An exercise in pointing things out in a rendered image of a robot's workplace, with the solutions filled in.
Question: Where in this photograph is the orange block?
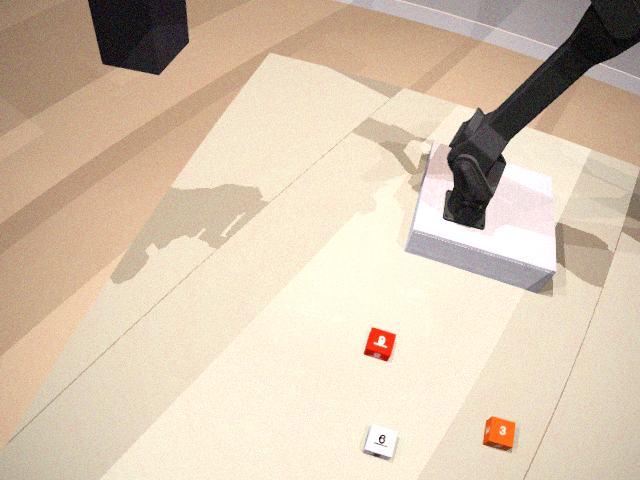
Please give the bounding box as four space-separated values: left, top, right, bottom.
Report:
483 416 515 451

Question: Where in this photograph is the red block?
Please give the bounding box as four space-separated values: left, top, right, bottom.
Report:
363 327 396 362

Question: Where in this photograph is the pale pink block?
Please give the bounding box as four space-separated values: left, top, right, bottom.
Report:
363 424 398 461

